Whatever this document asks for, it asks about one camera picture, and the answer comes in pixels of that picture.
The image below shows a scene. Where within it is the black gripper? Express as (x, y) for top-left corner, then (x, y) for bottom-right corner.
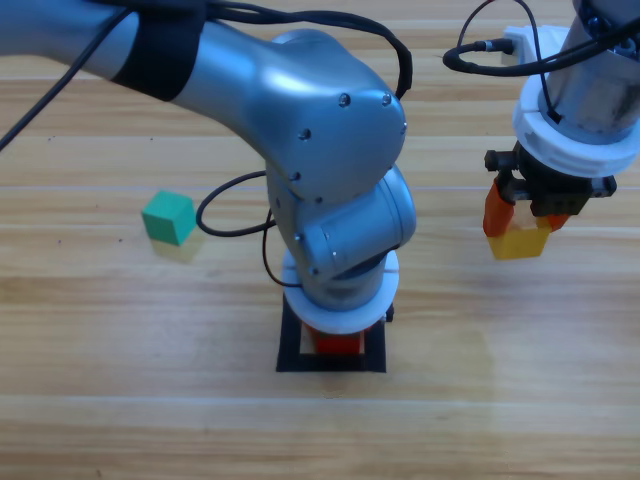
(301, 304), (397, 354)
(482, 142), (619, 237)

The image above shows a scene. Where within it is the red wooden block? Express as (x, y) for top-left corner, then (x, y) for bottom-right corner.
(314, 333), (363, 356)

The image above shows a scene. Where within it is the yellow wooden block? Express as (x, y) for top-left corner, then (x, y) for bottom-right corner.
(488, 202), (551, 260)

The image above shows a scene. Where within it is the green wooden block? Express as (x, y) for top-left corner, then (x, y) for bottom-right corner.
(141, 190), (197, 247)

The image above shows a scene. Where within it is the black tape square outline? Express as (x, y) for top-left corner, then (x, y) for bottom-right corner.
(275, 292), (388, 375)

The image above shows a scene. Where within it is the thin gripper wire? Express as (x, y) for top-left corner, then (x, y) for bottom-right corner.
(457, 0), (564, 124)
(261, 209), (304, 290)

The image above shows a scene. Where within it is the thick black camera cable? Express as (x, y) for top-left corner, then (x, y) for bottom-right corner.
(442, 19), (640, 77)
(195, 169), (275, 237)

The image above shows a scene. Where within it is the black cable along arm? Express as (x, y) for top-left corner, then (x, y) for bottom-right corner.
(207, 0), (415, 99)

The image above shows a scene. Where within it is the black strap on arm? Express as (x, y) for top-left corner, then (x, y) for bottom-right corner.
(110, 0), (207, 104)

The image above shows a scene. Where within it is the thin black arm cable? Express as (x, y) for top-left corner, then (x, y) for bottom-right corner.
(0, 9), (132, 151)

